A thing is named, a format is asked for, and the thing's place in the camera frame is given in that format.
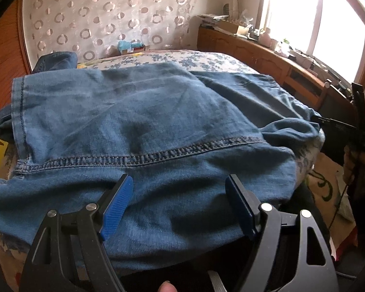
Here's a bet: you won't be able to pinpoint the beige printed bag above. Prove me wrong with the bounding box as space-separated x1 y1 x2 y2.
307 151 357 250

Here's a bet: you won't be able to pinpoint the colourful flower print blanket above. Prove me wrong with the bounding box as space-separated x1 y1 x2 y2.
76 60 105 70

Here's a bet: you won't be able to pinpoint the dark blue jeans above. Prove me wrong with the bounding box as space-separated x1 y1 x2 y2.
33 52 78 74

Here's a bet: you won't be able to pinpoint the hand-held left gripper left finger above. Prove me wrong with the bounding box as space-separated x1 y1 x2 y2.
19 173 134 292

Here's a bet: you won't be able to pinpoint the black cable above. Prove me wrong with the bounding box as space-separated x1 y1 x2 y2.
328 155 358 229

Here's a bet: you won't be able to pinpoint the person's right hand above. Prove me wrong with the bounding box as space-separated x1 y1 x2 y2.
343 144 365 196

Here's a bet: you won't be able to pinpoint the pink bottle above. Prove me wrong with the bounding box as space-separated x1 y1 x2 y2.
258 28 273 47

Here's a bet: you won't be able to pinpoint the wooden framed window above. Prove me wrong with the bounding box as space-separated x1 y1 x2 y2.
258 0 365 80

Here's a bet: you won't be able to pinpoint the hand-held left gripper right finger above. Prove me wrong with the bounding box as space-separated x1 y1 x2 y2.
225 174 337 292

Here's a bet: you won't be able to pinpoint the open cardboard box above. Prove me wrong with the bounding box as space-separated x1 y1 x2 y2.
213 21 250 36

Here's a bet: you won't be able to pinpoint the brown slatted wooden wardrobe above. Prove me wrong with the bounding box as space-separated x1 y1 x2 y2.
0 0 31 98

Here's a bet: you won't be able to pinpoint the light blue denim pants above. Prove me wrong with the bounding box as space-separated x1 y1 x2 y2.
0 62 323 269

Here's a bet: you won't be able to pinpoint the circle patterned sheer curtain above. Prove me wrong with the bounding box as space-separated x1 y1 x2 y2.
21 0 202 63

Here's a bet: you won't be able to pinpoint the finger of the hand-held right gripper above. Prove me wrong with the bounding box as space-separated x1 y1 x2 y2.
352 82 365 135
311 115 358 130

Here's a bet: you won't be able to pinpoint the clear plastic bag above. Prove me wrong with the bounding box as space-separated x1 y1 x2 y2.
239 9 256 25

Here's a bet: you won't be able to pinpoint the person's left hand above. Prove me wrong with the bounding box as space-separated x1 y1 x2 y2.
157 281 179 292

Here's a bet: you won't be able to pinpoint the cardboard box with blue packets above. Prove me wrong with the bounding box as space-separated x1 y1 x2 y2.
119 39 150 56

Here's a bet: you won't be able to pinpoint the stack of papers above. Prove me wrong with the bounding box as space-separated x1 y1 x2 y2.
199 13 229 27

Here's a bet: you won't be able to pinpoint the long wooden cabinet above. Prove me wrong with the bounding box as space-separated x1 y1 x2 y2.
197 24 355 114

